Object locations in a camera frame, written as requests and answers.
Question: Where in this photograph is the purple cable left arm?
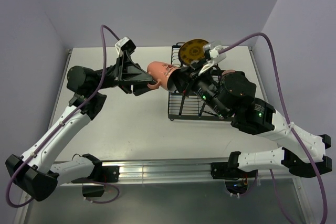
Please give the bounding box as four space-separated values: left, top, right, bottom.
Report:
6 24 124 208

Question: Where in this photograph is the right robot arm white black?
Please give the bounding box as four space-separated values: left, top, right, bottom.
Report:
172 63 332 179

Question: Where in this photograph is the floral patterned bowl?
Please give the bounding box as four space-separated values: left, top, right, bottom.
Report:
222 69 236 76

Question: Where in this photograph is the pink white mug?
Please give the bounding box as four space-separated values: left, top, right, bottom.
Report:
147 61 181 92

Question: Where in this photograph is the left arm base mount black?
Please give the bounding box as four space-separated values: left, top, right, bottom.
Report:
72 166 120 204

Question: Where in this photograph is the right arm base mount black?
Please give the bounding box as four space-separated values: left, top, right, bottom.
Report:
211 162 240 180

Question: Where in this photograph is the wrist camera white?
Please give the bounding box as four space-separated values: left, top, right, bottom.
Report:
198 40 226 76
115 36 136 56

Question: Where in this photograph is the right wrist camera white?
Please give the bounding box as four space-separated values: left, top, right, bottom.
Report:
198 40 226 76

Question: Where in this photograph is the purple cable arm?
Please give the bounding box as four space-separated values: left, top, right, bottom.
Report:
220 32 328 224
6 24 124 208

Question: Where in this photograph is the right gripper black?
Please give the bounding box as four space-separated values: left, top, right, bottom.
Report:
165 57 228 119

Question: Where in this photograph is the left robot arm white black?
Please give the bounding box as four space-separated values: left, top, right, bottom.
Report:
5 50 153 201

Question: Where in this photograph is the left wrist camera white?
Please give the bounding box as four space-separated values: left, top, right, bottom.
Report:
115 36 136 56

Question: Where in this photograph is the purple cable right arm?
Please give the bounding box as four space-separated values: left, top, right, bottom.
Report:
220 32 328 224

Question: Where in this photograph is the black wire dish rack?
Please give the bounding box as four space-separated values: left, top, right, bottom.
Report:
167 42 232 122

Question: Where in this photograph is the yellow patterned plate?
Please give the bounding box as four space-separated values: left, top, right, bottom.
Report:
178 39 208 66

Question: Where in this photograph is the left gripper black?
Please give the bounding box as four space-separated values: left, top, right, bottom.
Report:
91 50 159 96

